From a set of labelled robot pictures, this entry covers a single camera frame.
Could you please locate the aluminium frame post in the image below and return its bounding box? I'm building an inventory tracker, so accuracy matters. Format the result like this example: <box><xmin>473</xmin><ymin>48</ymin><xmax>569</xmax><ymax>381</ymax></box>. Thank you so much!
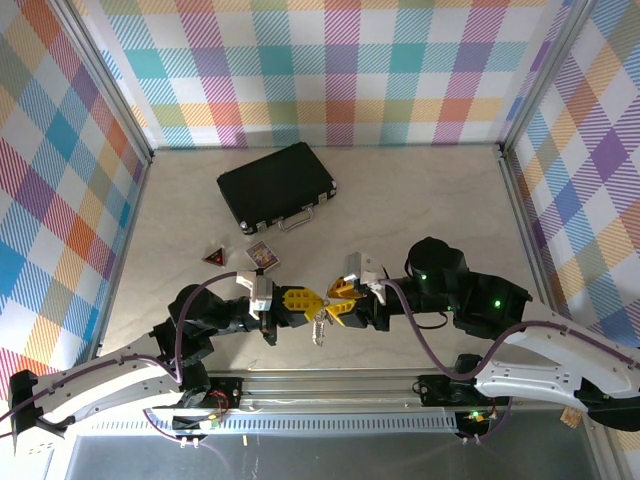
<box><xmin>497</xmin><ymin>0</ymin><xmax>601</xmax><ymax>161</ymax></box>
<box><xmin>49</xmin><ymin>0</ymin><xmax>155</xmax><ymax>164</ymax></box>

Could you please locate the small printed card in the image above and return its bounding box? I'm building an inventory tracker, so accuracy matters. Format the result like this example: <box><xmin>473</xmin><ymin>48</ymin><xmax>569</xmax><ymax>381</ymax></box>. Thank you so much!
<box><xmin>244</xmin><ymin>240</ymin><xmax>281</xmax><ymax>274</ymax></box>

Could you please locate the grey slotted cable duct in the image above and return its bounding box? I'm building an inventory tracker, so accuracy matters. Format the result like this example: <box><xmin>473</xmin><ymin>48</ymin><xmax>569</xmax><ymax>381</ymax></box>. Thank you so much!
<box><xmin>74</xmin><ymin>412</ymin><xmax>460</xmax><ymax>435</ymax></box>

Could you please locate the aluminium floor edge rail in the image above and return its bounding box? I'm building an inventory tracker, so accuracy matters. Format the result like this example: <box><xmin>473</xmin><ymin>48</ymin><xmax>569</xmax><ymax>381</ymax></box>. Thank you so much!
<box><xmin>497</xmin><ymin>147</ymin><xmax>571</xmax><ymax>329</ymax></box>
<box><xmin>94</xmin><ymin>152</ymin><xmax>154</xmax><ymax>351</ymax></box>

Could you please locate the black briefcase with metal handle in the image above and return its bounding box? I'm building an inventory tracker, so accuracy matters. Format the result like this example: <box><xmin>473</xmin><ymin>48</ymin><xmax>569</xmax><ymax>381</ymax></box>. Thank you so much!
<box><xmin>216</xmin><ymin>141</ymin><xmax>339</xmax><ymax>236</ymax></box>

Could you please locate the silver keyring with chain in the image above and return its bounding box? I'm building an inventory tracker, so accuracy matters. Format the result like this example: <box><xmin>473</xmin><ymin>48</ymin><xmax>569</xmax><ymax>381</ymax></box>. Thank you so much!
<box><xmin>312</xmin><ymin>287</ymin><xmax>335</xmax><ymax>347</ymax></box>

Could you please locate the grey metal plate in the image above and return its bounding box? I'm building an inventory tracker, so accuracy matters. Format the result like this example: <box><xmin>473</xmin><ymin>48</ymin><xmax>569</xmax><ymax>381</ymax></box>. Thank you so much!
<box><xmin>64</xmin><ymin>433</ymin><xmax>599</xmax><ymax>480</ymax></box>

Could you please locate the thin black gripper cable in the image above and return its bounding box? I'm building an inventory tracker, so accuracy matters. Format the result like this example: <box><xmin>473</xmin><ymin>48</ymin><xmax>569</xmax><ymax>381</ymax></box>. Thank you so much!
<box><xmin>413</xmin><ymin>309</ymin><xmax>454</xmax><ymax>332</ymax></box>

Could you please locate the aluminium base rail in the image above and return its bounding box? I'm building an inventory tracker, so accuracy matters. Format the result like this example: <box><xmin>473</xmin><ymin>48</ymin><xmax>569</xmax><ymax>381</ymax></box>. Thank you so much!
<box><xmin>209</xmin><ymin>370</ymin><xmax>459</xmax><ymax>415</ymax></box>

